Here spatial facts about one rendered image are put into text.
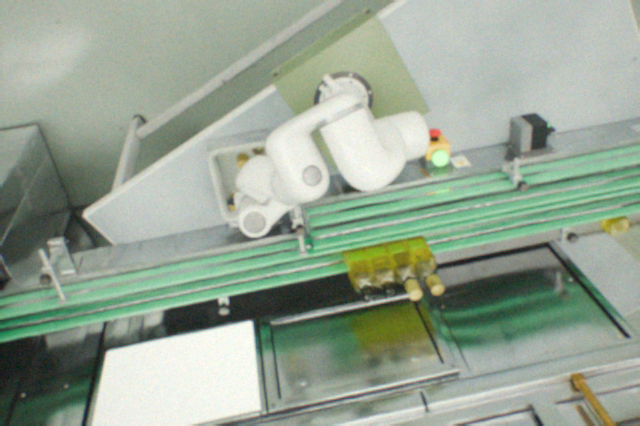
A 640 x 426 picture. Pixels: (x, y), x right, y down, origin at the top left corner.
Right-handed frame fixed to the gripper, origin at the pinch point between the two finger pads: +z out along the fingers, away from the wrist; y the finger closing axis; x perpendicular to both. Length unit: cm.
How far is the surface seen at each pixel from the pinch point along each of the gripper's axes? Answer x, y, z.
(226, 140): 13.6, -4.6, 7.0
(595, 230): -38, 99, 12
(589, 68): 11, 100, 12
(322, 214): -10.1, 16.3, -0.8
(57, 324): -24, -60, 0
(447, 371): -46, 37, -32
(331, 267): -26.7, 15.9, 1.5
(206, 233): -12.6, -17.2, 13.6
